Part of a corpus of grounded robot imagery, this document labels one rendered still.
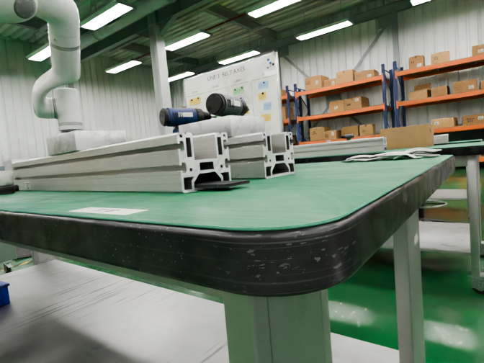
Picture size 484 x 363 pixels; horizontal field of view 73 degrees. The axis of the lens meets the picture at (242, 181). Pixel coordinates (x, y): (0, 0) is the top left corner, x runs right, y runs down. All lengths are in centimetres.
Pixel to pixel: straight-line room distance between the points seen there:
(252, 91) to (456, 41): 805
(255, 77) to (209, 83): 72
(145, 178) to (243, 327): 30
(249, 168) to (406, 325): 59
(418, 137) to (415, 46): 899
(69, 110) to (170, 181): 96
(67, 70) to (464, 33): 1066
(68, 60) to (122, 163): 75
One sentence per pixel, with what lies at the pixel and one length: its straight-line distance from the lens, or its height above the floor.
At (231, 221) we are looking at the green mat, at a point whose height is 78.
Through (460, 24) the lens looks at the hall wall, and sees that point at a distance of 1135.
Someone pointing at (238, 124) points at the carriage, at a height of 89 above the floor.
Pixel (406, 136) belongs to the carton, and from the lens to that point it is 254.
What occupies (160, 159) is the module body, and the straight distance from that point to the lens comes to 50.
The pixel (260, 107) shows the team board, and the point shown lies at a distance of 397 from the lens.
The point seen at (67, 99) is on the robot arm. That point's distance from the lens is 142.
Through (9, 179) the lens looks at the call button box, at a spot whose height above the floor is 82.
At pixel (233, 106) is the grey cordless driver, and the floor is 96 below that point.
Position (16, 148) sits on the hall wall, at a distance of 1289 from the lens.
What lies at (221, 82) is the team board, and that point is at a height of 177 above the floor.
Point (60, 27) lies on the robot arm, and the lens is 125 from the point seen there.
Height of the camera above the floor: 82
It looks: 4 degrees down
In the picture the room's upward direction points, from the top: 5 degrees counter-clockwise
